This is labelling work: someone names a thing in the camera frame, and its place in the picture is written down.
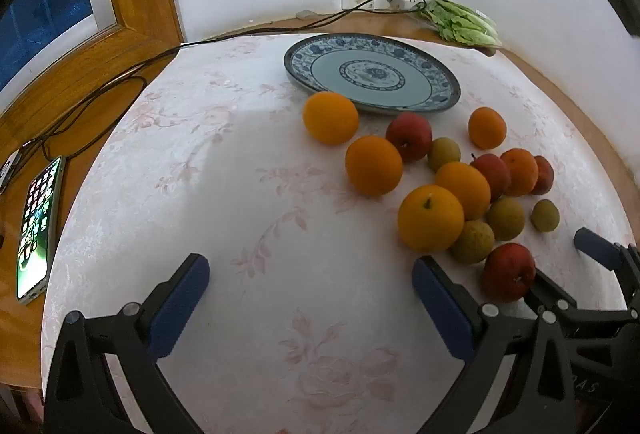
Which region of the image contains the window pane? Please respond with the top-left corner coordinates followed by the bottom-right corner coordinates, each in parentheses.
top-left (0, 0), bottom-right (96, 89)

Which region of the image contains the bagged green romaine lettuce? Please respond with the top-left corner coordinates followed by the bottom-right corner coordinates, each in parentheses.
top-left (417, 0), bottom-right (502, 48)

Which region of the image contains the blue patterned ceramic plate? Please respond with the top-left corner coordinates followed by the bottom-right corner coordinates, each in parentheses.
top-left (283, 32), bottom-right (461, 115)

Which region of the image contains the small yellow-green pear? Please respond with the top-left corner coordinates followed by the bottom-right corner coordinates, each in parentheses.
top-left (530, 199), bottom-right (560, 232)
top-left (449, 220), bottom-right (496, 265)
top-left (485, 197), bottom-right (526, 242)
top-left (426, 137), bottom-right (462, 173)

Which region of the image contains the small white device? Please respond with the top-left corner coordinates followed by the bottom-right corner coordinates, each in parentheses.
top-left (0, 150), bottom-right (22, 195)

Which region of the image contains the white floral tablecloth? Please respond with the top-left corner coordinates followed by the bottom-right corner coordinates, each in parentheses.
top-left (41, 32), bottom-right (636, 434)

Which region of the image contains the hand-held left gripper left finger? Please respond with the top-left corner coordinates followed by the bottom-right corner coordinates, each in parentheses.
top-left (44, 254), bottom-right (211, 434)

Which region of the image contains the black charging cable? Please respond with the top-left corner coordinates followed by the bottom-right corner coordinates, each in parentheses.
top-left (40, 0), bottom-right (428, 161)
top-left (20, 0), bottom-right (388, 155)

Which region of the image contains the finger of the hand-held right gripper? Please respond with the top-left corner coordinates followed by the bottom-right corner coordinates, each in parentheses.
top-left (573, 227), bottom-right (640, 309)
top-left (522, 270), bottom-right (581, 315)

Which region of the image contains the red apple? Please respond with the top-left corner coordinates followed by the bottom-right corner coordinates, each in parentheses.
top-left (470, 153), bottom-right (512, 202)
top-left (531, 155), bottom-right (555, 195)
top-left (385, 112), bottom-right (433, 163)
top-left (481, 243), bottom-right (537, 303)

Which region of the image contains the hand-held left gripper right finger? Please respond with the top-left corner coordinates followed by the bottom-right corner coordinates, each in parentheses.
top-left (411, 255), bottom-right (581, 434)

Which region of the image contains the orange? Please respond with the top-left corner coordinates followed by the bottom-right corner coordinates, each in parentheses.
top-left (397, 184), bottom-right (466, 253)
top-left (344, 135), bottom-right (404, 197)
top-left (434, 161), bottom-right (492, 221)
top-left (500, 148), bottom-right (540, 197)
top-left (302, 91), bottom-right (360, 146)
top-left (467, 106), bottom-right (507, 151)

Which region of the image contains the smartphone with lit screen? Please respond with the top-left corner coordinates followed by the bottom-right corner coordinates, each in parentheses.
top-left (16, 156), bottom-right (67, 303)

